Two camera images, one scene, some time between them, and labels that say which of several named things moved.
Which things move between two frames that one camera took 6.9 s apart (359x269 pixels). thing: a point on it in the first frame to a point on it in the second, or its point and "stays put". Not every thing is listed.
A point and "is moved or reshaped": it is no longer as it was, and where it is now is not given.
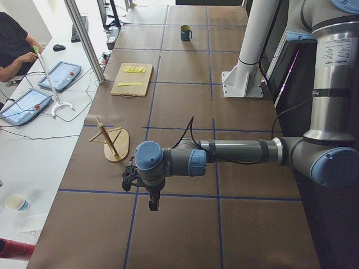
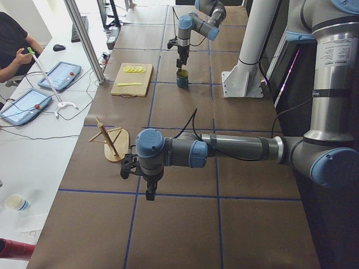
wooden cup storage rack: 116,140 stays put
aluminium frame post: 86,40 stays put
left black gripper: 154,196 to 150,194
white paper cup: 15,201 stays put
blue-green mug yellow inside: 185,33 is moved or reshaped
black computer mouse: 58,47 stays put
